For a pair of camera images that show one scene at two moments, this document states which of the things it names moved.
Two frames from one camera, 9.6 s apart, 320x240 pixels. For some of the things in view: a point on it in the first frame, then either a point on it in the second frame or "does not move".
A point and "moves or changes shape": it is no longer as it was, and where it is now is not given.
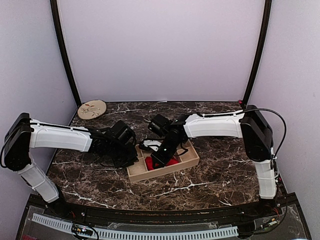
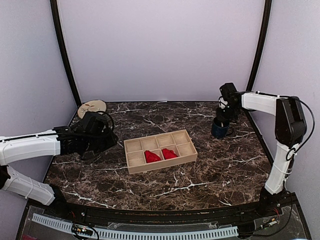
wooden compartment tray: (141, 171) moves or changes shape
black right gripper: (162, 161) -> (220, 116)
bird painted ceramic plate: (92, 109) does not move
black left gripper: (132, 158) -> (111, 141)
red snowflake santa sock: (172, 161) moves or changes shape
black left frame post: (54, 5) does not move
